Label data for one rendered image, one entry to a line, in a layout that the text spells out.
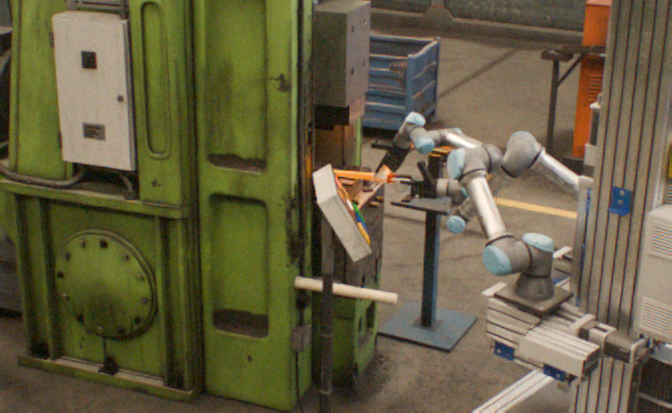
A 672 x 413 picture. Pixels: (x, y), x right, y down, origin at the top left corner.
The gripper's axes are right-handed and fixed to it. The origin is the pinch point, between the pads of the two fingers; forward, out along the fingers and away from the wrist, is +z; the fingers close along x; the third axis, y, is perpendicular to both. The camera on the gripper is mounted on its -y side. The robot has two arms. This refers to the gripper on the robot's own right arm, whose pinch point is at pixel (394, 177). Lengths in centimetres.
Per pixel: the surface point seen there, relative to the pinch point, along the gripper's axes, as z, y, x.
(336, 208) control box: 0, -13, -73
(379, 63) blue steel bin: 121, 38, 350
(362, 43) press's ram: 16, -58, 3
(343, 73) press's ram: 17, -50, -17
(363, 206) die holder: 11.3, 11.9, -8.8
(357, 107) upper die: 16.4, -31.1, -2.0
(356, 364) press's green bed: 14, 91, -10
